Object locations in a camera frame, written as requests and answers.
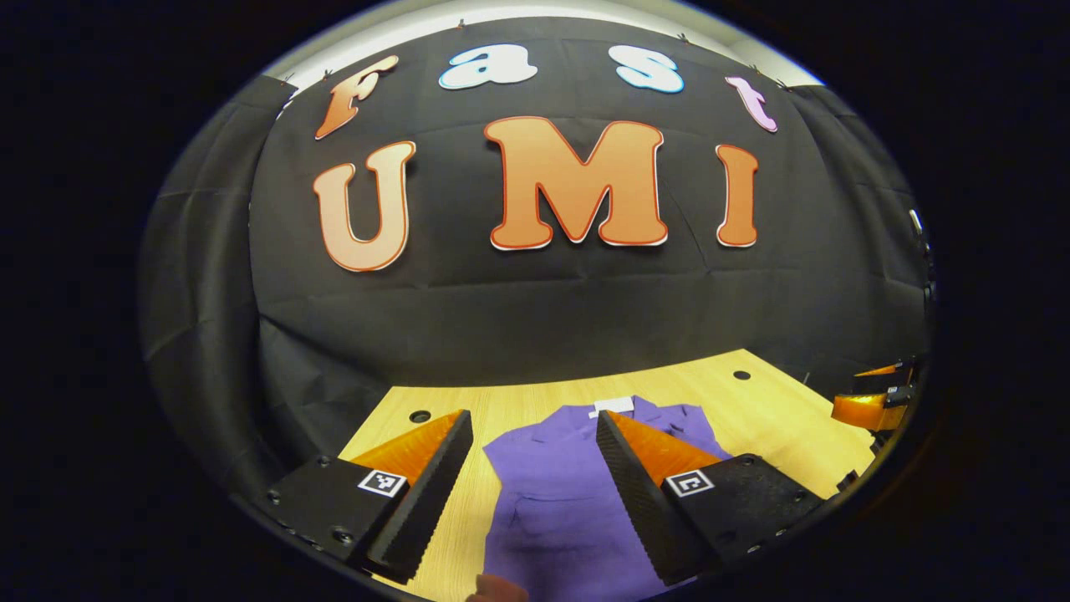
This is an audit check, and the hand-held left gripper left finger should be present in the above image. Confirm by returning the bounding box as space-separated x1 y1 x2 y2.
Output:
264 408 476 584

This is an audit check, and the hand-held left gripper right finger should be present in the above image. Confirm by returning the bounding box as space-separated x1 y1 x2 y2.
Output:
594 409 827 586

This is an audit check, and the purple jacket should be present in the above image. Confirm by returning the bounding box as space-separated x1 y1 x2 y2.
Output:
482 395 735 602

